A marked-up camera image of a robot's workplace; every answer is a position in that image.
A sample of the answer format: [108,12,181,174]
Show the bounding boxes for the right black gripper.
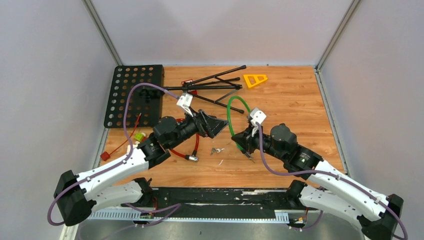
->
[232,123,286,162]

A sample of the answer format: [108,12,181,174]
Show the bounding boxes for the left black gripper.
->
[168,106,230,150]

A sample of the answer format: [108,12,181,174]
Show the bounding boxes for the green lock keys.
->
[244,152,255,163]

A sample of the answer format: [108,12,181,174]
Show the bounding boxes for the silver keys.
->
[210,148,225,156]

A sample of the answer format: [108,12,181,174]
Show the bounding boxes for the green cable lock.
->
[226,95,252,152]

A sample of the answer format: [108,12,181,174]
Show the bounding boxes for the red cable lock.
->
[169,134,200,163]

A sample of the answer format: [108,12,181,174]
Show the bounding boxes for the red tag with cord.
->
[99,113,143,162]

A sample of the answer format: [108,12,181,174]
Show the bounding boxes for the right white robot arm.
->
[232,123,409,240]

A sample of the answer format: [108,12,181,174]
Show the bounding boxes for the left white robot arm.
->
[52,110,229,226]

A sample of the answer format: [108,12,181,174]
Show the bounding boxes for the red label card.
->
[181,79,198,96]

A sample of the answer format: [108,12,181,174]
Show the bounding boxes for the yellow plastic triangle piece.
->
[243,74,268,89]

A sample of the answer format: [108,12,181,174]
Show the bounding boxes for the green toy brick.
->
[134,132,147,143]

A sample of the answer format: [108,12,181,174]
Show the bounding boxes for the black perforated music stand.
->
[103,64,246,129]

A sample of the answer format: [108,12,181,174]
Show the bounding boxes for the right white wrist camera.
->
[247,107,267,137]

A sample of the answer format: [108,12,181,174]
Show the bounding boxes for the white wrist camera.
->
[247,107,267,137]
[176,92,194,117]

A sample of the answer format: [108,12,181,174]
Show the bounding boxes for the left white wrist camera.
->
[176,92,194,117]

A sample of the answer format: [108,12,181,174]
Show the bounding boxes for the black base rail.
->
[132,187,306,219]

